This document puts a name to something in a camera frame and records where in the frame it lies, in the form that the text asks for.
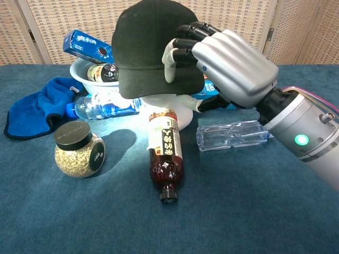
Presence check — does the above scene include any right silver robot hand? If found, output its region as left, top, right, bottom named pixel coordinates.
left=162, top=21, right=280, bottom=113

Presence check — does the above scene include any black baseball cap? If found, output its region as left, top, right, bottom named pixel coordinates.
left=111, top=0, right=205, bottom=99

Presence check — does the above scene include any blue chocolate-chip cookie box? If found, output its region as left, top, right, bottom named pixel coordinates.
left=192, top=75, right=239, bottom=111

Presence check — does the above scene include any clear white-capped water bottle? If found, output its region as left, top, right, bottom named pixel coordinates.
left=196, top=120, right=270, bottom=152

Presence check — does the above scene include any white plush toy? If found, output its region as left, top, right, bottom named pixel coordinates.
left=142, top=92, right=193, bottom=131

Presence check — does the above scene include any brown tea bottle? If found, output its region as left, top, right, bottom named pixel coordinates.
left=147, top=108, right=184, bottom=204

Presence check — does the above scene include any can inside bowl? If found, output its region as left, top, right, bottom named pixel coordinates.
left=87, top=62, right=120, bottom=83

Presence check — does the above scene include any blue-capped water bottle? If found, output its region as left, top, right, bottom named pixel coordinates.
left=66, top=93, right=145, bottom=120

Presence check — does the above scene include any blue table cloth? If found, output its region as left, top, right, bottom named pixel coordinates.
left=0, top=63, right=339, bottom=254

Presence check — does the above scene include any blue Oreo cookie box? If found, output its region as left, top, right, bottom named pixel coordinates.
left=63, top=29, right=115, bottom=64

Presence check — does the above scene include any white plastic basin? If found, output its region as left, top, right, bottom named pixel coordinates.
left=69, top=57, right=121, bottom=100

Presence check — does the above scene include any black-lidded glass jar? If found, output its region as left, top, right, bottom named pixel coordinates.
left=54, top=121, right=106, bottom=178

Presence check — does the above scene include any woven folding screen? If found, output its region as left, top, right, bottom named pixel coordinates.
left=0, top=0, right=339, bottom=66

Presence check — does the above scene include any blue towel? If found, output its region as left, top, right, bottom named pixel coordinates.
left=3, top=77, right=87, bottom=140

